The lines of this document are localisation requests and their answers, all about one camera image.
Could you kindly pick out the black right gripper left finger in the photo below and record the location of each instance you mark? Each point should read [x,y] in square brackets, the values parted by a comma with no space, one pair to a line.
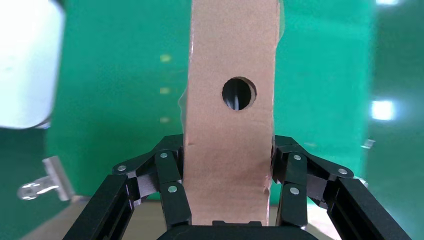
[165,165]

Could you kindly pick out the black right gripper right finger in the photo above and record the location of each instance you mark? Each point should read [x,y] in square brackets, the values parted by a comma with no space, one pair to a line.
[294,198]

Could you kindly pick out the small cardboard box with hole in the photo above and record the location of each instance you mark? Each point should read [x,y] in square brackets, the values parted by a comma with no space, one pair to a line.
[228,39]

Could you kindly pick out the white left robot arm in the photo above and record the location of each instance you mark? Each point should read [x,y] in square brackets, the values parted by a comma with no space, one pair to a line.
[26,66]

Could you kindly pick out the silver binder clip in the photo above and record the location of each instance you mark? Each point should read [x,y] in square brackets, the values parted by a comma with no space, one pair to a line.
[54,172]
[368,143]
[362,182]

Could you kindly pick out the green tablecloth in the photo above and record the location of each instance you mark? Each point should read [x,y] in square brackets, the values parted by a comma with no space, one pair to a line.
[116,82]

